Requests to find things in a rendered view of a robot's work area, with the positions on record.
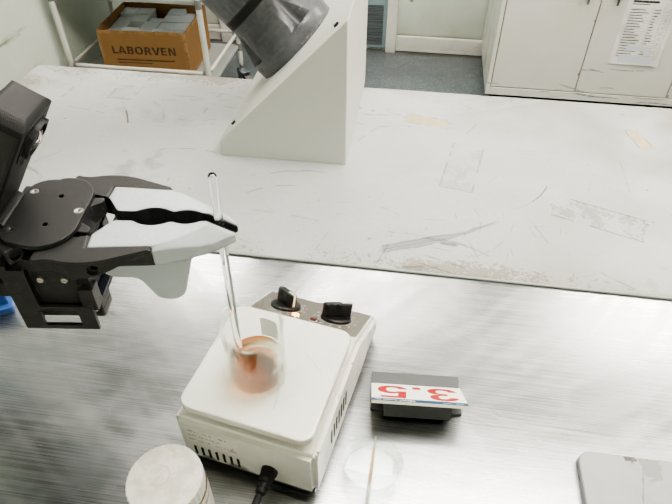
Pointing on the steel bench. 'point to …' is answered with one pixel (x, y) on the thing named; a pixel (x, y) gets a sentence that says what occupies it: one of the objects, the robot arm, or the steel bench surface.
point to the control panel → (323, 320)
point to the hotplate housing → (192, 433)
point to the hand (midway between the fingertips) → (216, 223)
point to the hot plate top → (198, 386)
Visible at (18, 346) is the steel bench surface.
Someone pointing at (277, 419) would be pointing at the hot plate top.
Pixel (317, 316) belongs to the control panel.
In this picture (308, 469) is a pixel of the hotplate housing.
